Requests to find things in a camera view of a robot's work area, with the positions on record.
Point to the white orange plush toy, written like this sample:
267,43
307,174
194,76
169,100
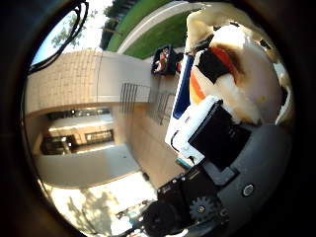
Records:
256,65

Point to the blue plastic container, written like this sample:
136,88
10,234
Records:
182,89

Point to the black box with toys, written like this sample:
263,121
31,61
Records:
164,61

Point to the metal railing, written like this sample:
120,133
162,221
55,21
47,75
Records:
131,94

